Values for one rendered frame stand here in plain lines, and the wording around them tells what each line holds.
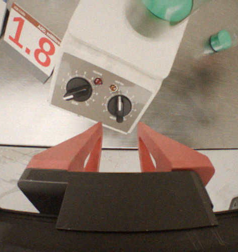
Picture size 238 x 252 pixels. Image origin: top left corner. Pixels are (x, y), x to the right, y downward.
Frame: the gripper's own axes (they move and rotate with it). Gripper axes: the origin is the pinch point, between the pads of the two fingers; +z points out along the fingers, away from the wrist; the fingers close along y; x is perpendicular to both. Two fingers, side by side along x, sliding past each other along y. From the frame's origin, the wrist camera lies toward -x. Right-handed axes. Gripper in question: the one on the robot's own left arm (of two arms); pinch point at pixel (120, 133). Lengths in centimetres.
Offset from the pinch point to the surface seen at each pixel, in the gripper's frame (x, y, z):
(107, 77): -2.7, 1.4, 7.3
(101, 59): -4.7, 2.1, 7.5
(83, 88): -1.9, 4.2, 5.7
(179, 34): -7.6, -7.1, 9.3
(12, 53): -5.7, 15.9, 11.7
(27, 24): -9.2, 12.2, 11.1
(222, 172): 20.2, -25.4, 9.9
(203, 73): -0.8, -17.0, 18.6
